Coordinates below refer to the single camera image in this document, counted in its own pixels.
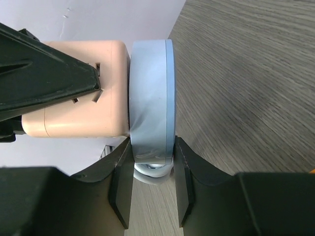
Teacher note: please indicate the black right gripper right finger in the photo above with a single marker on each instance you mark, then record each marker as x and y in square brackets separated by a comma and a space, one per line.
[213, 203]

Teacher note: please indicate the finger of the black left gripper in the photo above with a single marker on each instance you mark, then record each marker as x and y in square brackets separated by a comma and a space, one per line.
[60, 76]

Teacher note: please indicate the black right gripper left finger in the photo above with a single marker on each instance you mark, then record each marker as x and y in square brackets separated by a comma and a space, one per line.
[43, 201]

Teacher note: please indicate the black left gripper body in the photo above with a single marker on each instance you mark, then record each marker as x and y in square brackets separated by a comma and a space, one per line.
[9, 123]

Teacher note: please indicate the tan cube socket adapter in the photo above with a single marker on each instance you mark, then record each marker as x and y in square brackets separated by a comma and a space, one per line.
[103, 113]

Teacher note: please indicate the round light blue socket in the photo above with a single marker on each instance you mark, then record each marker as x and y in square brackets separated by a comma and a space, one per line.
[152, 101]

